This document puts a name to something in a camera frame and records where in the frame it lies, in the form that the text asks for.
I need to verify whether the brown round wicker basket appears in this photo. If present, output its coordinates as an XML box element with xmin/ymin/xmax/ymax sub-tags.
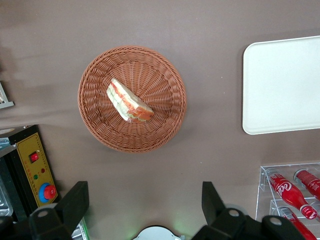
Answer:
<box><xmin>77</xmin><ymin>44</ymin><xmax>188</xmax><ymax>154</ymax></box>

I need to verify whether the cream plastic tray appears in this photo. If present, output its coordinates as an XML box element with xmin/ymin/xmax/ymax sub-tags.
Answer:
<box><xmin>241</xmin><ymin>35</ymin><xmax>320</xmax><ymax>136</ymax></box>

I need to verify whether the steel machine side flap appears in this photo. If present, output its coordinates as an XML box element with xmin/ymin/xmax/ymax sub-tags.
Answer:
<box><xmin>71</xmin><ymin>217</ymin><xmax>91</xmax><ymax>240</ymax></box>

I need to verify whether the red cola bottle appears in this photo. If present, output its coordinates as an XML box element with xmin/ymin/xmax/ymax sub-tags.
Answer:
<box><xmin>278</xmin><ymin>206</ymin><xmax>318</xmax><ymax>240</ymax></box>
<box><xmin>293</xmin><ymin>169</ymin><xmax>320</xmax><ymax>201</ymax></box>
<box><xmin>267</xmin><ymin>173</ymin><xmax>319</xmax><ymax>220</ymax></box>

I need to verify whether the steel machine tray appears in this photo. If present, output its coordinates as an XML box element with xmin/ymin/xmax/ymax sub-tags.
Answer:
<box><xmin>0</xmin><ymin>174</ymin><xmax>14</xmax><ymax>217</ymax></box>

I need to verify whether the grey snack tray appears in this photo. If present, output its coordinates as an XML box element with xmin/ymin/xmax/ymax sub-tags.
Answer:
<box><xmin>0</xmin><ymin>81</ymin><xmax>15</xmax><ymax>110</ymax></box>

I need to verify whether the clear acrylic bottle rack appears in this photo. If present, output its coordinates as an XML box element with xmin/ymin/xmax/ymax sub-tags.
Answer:
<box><xmin>254</xmin><ymin>162</ymin><xmax>320</xmax><ymax>240</ymax></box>

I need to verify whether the black machine with yellow panel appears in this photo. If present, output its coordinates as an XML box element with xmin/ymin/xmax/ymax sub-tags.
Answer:
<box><xmin>0</xmin><ymin>124</ymin><xmax>62</xmax><ymax>223</ymax></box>

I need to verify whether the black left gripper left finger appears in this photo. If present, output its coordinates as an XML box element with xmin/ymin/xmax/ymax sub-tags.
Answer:
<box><xmin>28</xmin><ymin>180</ymin><xmax>90</xmax><ymax>240</ymax></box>

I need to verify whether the triangular sandwich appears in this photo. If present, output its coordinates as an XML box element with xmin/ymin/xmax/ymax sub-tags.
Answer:
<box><xmin>106</xmin><ymin>77</ymin><xmax>155</xmax><ymax>124</ymax></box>

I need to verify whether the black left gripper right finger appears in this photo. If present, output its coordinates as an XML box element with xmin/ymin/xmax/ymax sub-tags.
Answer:
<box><xmin>191</xmin><ymin>181</ymin><xmax>253</xmax><ymax>240</ymax></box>

